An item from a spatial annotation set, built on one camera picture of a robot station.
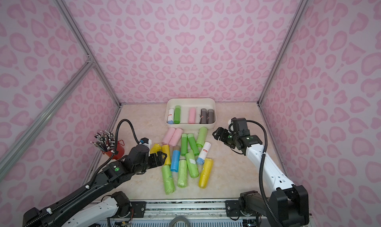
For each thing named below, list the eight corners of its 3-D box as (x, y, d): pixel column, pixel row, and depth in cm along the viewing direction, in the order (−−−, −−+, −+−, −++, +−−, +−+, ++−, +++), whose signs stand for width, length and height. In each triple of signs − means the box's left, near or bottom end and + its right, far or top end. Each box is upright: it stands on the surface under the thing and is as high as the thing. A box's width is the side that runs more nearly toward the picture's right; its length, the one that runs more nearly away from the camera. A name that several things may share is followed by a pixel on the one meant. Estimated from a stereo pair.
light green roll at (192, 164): (190, 179, 84) (190, 177, 81) (184, 154, 93) (184, 152, 91) (200, 176, 85) (200, 174, 82) (193, 152, 94) (193, 150, 92)
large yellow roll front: (197, 187, 82) (197, 185, 79) (204, 159, 92) (205, 156, 89) (208, 190, 81) (209, 188, 78) (214, 162, 91) (215, 159, 88)
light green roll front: (177, 188, 81) (176, 186, 79) (179, 161, 91) (178, 159, 88) (187, 188, 81) (187, 186, 79) (188, 161, 91) (188, 159, 88)
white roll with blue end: (195, 163, 90) (195, 161, 88) (205, 142, 99) (205, 140, 97) (202, 166, 89) (202, 164, 86) (211, 145, 98) (211, 143, 95)
